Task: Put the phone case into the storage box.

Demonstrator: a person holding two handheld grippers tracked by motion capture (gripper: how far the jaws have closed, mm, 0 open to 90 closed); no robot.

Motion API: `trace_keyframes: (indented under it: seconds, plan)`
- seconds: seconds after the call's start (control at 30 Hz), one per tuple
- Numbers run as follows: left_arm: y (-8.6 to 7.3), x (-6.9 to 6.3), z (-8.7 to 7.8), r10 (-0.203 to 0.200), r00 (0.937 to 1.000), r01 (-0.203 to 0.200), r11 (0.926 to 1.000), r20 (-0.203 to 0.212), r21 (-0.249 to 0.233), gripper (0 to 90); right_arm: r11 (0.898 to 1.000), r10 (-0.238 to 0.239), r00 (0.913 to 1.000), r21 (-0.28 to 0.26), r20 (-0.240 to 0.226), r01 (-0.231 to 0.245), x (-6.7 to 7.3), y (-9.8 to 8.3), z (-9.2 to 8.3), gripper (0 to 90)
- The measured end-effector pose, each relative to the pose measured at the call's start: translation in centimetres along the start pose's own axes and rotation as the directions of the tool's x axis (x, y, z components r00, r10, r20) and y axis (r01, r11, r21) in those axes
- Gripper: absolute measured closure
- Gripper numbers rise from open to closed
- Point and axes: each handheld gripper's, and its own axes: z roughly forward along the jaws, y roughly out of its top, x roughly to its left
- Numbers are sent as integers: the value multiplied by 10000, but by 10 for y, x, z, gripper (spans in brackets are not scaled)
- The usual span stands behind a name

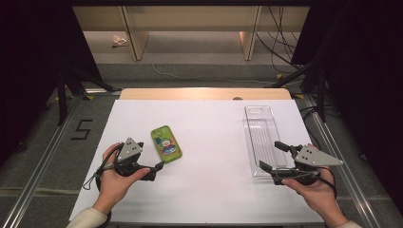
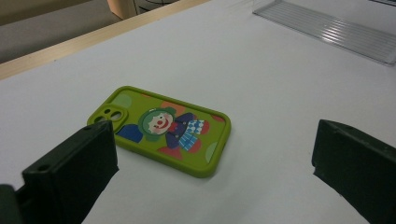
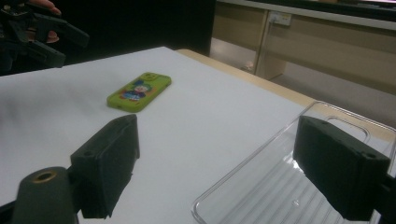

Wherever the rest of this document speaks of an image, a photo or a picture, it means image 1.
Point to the person's right hand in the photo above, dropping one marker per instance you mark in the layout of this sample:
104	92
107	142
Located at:
318	193

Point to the black tripod stand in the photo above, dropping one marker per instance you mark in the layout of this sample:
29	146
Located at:
68	85
316	79

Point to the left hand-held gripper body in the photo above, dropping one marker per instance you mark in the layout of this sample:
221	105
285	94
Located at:
128	152

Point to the person's left hand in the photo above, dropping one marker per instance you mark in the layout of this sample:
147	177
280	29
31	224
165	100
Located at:
114	186

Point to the green clown phone case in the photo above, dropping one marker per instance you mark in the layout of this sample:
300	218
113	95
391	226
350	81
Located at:
166	144

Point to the yellow tape piece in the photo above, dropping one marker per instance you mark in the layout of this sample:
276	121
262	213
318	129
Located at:
278	76
89	97
299	95

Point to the metal floor rail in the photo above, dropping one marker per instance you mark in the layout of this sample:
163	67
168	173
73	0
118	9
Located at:
41	167
342	152

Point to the clear plastic tray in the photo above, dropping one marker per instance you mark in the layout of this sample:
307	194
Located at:
261	136

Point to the light wooden desk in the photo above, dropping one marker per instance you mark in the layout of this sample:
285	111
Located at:
190	19

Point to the black curtain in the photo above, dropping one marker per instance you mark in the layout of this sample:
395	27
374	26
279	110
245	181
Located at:
31	63
364	79

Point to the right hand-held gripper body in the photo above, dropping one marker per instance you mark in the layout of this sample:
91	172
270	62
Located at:
313	158

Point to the white board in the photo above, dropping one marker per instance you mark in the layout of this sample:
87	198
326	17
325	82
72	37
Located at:
206	142

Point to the crumpled paper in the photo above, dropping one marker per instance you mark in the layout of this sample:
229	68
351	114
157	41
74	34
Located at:
119	41

